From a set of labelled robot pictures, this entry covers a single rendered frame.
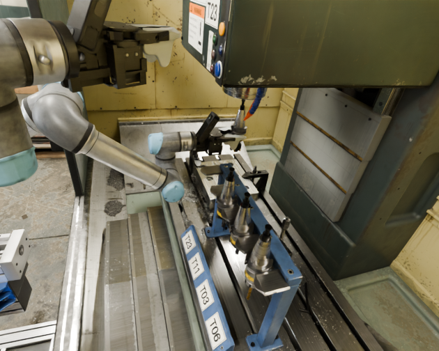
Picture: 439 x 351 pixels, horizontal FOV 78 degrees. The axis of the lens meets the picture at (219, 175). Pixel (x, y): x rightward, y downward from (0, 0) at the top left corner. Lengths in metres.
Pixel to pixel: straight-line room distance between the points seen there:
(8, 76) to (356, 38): 0.68
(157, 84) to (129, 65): 1.54
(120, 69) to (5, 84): 0.14
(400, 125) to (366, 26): 0.44
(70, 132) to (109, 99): 1.23
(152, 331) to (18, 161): 0.80
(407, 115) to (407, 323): 0.94
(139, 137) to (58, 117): 1.24
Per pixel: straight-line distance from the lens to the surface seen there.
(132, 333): 1.12
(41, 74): 0.41
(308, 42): 0.70
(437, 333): 1.66
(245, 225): 0.70
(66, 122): 0.81
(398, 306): 1.65
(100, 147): 0.83
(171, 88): 2.02
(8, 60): 0.39
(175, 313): 1.10
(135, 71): 0.47
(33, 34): 0.41
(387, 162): 1.16
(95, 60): 0.46
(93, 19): 0.44
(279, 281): 0.65
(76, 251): 1.27
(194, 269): 0.98
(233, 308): 0.96
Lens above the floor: 1.73
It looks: 34 degrees down
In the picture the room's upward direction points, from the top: 7 degrees clockwise
